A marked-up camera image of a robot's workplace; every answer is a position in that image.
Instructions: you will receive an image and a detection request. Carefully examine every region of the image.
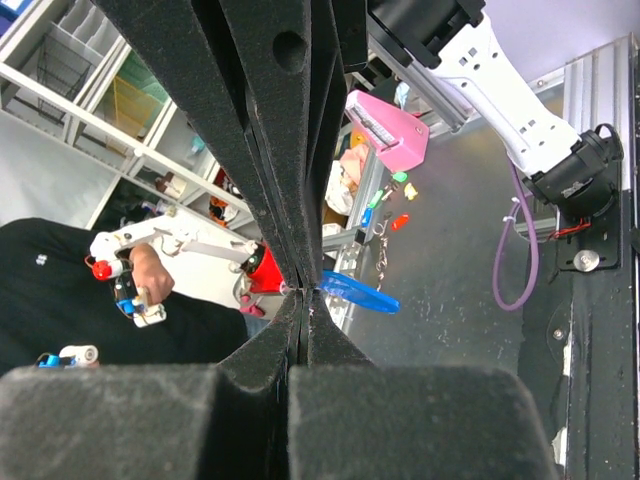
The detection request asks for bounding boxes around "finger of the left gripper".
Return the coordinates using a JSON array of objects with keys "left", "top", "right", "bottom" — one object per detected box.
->
[
  {"left": 221, "top": 1, "right": 346, "bottom": 289},
  {"left": 98, "top": 1, "right": 300, "bottom": 289}
]

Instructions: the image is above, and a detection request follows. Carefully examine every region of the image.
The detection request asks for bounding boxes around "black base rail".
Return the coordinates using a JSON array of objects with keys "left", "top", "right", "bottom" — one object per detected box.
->
[{"left": 518, "top": 45, "right": 639, "bottom": 479}]

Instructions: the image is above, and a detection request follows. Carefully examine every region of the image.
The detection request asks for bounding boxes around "blue key tag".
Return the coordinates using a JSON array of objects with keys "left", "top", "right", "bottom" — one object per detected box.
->
[{"left": 319, "top": 270, "right": 401, "bottom": 314}]

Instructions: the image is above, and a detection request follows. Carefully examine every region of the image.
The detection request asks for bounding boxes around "storage shelf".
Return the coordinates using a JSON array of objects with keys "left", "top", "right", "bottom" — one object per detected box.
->
[{"left": 1, "top": 0, "right": 258, "bottom": 238}]

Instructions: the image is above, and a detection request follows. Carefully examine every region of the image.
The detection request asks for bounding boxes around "operator black shirt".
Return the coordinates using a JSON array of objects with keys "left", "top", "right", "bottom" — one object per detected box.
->
[{"left": 1, "top": 218, "right": 264, "bottom": 373}]

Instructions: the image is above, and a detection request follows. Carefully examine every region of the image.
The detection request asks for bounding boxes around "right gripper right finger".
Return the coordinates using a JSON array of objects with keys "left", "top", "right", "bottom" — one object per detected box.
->
[{"left": 288, "top": 292, "right": 558, "bottom": 479}]

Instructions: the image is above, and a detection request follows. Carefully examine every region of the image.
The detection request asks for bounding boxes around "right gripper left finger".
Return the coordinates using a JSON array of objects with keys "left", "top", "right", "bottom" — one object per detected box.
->
[{"left": 1, "top": 293, "right": 303, "bottom": 479}]

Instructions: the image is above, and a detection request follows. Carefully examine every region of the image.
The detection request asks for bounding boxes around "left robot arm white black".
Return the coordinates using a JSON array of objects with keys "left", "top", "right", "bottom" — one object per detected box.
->
[{"left": 100, "top": 1, "right": 621, "bottom": 289}]

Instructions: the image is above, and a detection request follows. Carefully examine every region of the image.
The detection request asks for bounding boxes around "pink box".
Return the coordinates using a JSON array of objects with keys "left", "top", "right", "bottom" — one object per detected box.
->
[{"left": 345, "top": 90, "right": 430, "bottom": 173}]

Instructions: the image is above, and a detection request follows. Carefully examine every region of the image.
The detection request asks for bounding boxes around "coloured key tags pile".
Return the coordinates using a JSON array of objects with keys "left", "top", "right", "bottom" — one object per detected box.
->
[{"left": 359, "top": 171, "right": 419, "bottom": 228}]

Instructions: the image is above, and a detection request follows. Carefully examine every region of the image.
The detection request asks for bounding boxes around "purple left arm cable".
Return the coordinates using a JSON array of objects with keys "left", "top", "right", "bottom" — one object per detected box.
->
[{"left": 492, "top": 159, "right": 541, "bottom": 312}]

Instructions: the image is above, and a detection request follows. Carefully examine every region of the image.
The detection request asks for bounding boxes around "operator hand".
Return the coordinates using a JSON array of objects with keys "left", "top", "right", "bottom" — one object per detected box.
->
[{"left": 129, "top": 244, "right": 175, "bottom": 305}]

